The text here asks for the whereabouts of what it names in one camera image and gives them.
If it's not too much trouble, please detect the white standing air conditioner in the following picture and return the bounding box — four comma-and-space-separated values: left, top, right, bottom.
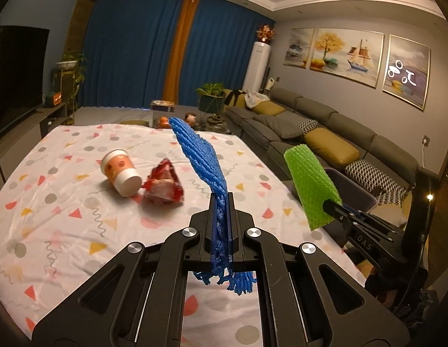
244, 41, 272, 93

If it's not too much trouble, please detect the blue curtain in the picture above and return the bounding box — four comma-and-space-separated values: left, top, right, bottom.
77, 0, 186, 109
178, 2, 279, 104

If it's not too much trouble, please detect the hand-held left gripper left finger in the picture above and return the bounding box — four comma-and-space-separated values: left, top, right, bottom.
33, 193, 219, 347

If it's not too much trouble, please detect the purple sky painting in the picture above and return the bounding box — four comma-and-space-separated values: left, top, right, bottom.
382, 34, 431, 111

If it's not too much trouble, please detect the large yellow cushion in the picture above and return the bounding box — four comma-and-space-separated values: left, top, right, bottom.
304, 128, 360, 160

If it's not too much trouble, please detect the orange flower bouquet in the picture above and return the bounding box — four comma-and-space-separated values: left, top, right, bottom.
256, 25, 276, 44

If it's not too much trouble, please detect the grey sofa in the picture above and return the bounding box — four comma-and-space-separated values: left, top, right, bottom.
224, 87, 427, 225

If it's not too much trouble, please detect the grey landscape painting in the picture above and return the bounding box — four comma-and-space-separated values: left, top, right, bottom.
283, 28, 315, 69

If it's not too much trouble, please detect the orange curtain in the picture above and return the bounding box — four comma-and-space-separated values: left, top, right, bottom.
162, 0, 201, 105

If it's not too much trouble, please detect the printed box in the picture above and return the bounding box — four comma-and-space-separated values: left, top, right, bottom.
150, 99, 176, 112

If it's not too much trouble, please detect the potted vine plant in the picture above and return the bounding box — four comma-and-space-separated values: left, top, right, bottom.
56, 52, 86, 112

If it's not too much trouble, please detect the black television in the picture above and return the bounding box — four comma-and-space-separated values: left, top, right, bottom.
0, 25, 50, 141

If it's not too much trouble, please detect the brown curtain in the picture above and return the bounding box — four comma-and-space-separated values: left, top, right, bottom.
67, 0, 99, 109

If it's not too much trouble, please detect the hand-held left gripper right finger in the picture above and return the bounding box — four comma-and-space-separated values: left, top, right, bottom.
227, 192, 409, 347

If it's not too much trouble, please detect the metal plant stand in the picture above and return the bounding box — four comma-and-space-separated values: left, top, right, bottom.
52, 69, 78, 116

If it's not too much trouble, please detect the large black white patterned cushion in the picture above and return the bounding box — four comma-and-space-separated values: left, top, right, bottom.
345, 159, 407, 198

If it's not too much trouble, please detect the dark coffee table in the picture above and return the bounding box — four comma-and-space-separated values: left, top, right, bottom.
119, 103, 242, 138

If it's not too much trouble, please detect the red snack wrapper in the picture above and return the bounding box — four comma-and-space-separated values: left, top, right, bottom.
141, 157, 185, 205

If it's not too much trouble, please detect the grey plastic bin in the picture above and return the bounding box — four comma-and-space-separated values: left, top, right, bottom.
323, 167, 377, 215

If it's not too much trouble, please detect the tree and sailboat painting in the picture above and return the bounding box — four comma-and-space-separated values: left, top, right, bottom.
310, 28, 384, 88

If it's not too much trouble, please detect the green potted plant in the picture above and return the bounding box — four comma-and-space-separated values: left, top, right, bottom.
195, 82, 225, 114

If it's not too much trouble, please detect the orange dotted paper cup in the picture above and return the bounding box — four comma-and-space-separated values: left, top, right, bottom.
101, 148, 142, 198

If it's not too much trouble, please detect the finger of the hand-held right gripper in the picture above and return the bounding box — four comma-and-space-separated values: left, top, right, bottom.
322, 199, 356, 226
340, 203, 367, 221

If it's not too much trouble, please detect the grey television cabinet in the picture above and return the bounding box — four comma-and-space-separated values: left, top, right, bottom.
0, 102, 74, 185

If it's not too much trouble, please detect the small yellow cushion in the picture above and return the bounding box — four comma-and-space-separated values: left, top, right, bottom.
251, 101, 286, 116

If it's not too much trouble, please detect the small black white patterned cushion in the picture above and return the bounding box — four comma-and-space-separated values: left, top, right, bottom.
292, 117, 320, 134

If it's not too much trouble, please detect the blue foam net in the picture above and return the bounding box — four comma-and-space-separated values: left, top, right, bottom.
169, 117, 257, 295

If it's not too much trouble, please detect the green foam net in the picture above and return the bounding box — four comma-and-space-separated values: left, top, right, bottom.
283, 144, 343, 231

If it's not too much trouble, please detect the white cloth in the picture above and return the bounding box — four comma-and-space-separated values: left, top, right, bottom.
244, 92, 270, 109

